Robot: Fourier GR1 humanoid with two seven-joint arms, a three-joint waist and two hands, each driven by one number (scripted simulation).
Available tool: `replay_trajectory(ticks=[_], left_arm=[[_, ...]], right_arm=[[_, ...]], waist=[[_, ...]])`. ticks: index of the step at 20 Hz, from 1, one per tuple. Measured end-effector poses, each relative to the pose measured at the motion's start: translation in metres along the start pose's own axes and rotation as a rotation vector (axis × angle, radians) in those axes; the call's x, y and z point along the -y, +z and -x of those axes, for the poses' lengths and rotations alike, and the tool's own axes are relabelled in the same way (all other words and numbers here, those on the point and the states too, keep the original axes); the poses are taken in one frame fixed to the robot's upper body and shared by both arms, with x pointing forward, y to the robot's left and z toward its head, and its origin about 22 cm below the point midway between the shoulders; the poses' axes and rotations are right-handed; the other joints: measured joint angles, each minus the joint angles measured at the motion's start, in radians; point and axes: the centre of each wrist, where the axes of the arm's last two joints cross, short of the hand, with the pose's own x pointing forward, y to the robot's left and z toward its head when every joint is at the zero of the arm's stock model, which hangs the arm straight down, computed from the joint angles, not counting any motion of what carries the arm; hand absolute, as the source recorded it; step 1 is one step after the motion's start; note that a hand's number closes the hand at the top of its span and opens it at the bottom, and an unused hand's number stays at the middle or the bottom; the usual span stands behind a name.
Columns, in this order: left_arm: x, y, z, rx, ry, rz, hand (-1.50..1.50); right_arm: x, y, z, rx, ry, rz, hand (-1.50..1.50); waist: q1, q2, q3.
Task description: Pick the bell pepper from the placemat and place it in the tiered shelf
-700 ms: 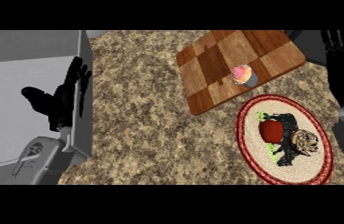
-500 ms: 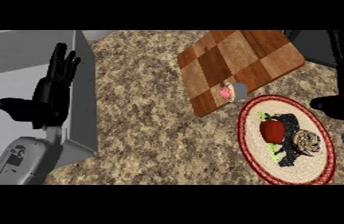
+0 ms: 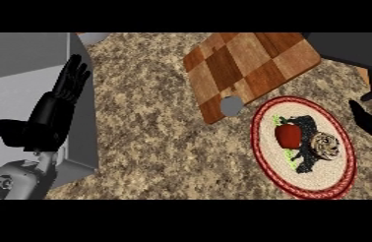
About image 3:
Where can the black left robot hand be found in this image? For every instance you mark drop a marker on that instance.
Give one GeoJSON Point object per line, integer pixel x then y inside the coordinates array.
{"type": "Point", "coordinates": [48, 121]}

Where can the red bell pepper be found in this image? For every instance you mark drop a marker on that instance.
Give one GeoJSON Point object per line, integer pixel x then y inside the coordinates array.
{"type": "Point", "coordinates": [290, 135]}

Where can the checkered wooden cutting board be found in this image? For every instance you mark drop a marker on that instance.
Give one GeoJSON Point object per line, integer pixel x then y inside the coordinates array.
{"type": "Point", "coordinates": [243, 65]}

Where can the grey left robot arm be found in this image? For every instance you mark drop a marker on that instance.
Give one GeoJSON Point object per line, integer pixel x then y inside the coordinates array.
{"type": "Point", "coordinates": [20, 180]}

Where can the red-rimmed oval woven placemat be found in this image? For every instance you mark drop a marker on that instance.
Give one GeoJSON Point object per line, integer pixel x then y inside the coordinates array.
{"type": "Point", "coordinates": [320, 173]}

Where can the dark grey appliance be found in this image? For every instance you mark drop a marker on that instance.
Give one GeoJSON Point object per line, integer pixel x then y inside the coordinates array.
{"type": "Point", "coordinates": [345, 46]}

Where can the grey round disc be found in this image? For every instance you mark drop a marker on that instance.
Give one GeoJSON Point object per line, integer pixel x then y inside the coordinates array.
{"type": "Point", "coordinates": [233, 106]}

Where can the large grey appliance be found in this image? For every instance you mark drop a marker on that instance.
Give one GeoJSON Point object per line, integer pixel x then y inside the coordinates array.
{"type": "Point", "coordinates": [29, 88]}

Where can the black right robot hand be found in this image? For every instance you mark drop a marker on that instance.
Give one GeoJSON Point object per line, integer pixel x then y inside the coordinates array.
{"type": "Point", "coordinates": [364, 116]}

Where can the brown swirled cinnamon roll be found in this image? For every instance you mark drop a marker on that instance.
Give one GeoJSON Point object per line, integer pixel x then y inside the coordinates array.
{"type": "Point", "coordinates": [326, 146]}

